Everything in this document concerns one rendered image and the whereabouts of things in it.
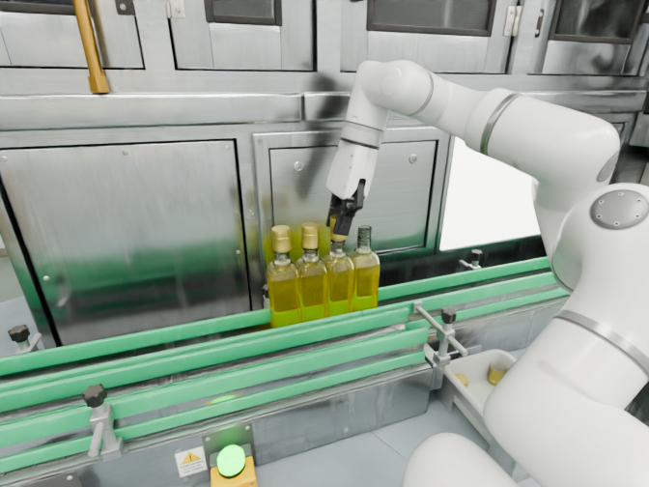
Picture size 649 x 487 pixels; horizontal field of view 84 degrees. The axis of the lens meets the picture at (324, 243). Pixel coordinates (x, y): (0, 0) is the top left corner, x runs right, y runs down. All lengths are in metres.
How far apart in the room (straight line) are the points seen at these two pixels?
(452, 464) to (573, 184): 0.33
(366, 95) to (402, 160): 0.28
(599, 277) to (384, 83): 0.38
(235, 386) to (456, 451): 0.39
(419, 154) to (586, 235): 0.56
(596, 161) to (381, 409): 0.57
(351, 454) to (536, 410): 0.49
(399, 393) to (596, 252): 0.50
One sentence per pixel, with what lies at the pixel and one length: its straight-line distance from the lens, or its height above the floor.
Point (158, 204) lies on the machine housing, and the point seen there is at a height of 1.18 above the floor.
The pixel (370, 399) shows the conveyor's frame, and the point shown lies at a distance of 0.77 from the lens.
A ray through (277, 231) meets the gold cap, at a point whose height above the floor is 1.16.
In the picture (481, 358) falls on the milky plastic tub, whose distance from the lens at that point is 0.93.
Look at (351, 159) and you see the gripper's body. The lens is 0.64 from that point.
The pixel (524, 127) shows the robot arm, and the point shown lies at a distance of 0.50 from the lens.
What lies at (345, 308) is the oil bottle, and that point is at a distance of 0.77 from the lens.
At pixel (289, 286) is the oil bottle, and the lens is 0.70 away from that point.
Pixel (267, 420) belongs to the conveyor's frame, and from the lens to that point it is 0.71.
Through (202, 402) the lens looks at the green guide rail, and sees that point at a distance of 0.68.
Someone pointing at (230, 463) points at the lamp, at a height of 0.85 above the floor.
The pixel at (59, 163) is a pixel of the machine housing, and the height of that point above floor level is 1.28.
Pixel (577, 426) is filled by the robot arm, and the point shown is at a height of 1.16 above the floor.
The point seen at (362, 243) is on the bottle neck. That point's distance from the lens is 0.73.
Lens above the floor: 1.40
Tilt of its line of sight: 24 degrees down
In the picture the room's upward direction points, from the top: straight up
